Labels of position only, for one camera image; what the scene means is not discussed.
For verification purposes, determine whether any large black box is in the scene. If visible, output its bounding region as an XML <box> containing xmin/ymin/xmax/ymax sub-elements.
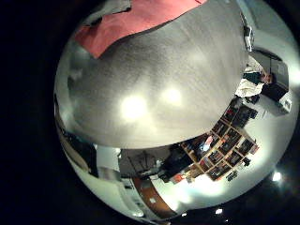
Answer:
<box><xmin>261</xmin><ymin>57</ymin><xmax>291</xmax><ymax>102</ymax></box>

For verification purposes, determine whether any seated person in white coat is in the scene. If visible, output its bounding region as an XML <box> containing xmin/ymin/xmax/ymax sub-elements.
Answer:
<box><xmin>234</xmin><ymin>64</ymin><xmax>278</xmax><ymax>98</ymax></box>

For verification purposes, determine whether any dark low table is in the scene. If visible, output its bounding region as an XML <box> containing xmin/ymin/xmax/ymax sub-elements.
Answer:
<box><xmin>119</xmin><ymin>149</ymin><xmax>164</xmax><ymax>180</ymax></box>

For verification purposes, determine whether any white and black camera device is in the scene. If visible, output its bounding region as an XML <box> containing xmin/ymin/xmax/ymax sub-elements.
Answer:
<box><xmin>243</xmin><ymin>23</ymin><xmax>255</xmax><ymax>53</ymax></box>

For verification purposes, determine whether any dark partition panel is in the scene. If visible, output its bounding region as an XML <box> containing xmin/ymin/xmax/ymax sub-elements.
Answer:
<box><xmin>67</xmin><ymin>130</ymin><xmax>99</xmax><ymax>179</ymax></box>

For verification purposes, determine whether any wooden cubby shelf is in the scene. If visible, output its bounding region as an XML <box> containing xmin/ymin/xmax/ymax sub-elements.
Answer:
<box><xmin>181</xmin><ymin>97</ymin><xmax>261</xmax><ymax>183</ymax></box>

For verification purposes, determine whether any curved brown wooden panel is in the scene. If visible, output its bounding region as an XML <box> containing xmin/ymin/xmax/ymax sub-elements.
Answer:
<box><xmin>133</xmin><ymin>177</ymin><xmax>177</xmax><ymax>219</ymax></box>

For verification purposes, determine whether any small white box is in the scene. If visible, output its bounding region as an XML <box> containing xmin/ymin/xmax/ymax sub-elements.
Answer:
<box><xmin>277</xmin><ymin>97</ymin><xmax>293</xmax><ymax>115</ymax></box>

